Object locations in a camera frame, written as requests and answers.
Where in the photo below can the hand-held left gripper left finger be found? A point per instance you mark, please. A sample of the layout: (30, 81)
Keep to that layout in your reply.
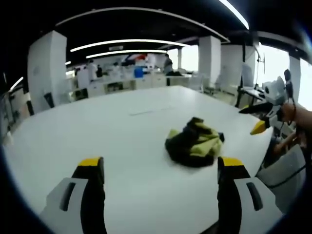
(73, 195)

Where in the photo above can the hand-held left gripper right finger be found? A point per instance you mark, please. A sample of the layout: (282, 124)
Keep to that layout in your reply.
(243, 195)

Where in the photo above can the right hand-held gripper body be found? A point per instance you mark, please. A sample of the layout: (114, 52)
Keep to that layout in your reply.
(276, 97)

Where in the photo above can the black and yellow-green garment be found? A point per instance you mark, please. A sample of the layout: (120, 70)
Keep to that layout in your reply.
(195, 143)

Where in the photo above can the person's right hand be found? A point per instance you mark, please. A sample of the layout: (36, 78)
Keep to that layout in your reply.
(287, 112)

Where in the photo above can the black-legged side desk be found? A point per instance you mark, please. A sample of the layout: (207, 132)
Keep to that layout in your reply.
(251, 93)

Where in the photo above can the tall metal stand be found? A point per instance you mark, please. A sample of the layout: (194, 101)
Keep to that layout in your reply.
(260, 65)

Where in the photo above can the grey chair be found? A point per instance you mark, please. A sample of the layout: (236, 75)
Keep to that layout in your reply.
(282, 175)

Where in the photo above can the long ceiling light strip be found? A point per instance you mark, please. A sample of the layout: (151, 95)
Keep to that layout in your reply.
(235, 12)
(125, 52)
(129, 43)

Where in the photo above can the blue box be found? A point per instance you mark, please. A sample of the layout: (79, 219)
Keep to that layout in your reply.
(138, 72)

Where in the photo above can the row of white cabinets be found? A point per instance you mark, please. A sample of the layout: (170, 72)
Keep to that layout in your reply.
(126, 84)

